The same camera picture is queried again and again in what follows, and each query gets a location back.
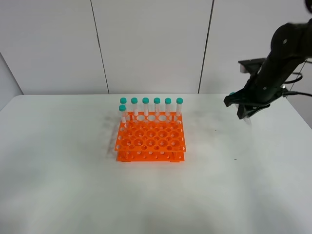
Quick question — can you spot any second row left tube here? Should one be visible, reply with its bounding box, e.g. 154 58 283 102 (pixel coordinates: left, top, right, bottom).
119 104 127 123

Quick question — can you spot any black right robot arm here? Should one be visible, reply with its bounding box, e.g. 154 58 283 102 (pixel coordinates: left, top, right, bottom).
224 21 312 119

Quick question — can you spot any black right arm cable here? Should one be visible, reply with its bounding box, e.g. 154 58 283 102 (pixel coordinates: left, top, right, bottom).
281 60 312 97

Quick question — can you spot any orange test tube rack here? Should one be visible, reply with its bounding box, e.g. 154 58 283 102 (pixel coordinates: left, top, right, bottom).
115 111 187 162

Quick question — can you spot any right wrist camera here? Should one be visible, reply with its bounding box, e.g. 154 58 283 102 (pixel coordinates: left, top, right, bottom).
238 58 265 74

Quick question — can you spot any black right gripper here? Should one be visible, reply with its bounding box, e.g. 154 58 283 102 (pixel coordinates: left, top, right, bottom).
223 57 296 119

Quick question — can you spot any teal-capped test tube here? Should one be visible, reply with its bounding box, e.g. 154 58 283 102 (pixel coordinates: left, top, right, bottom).
235 104 252 127

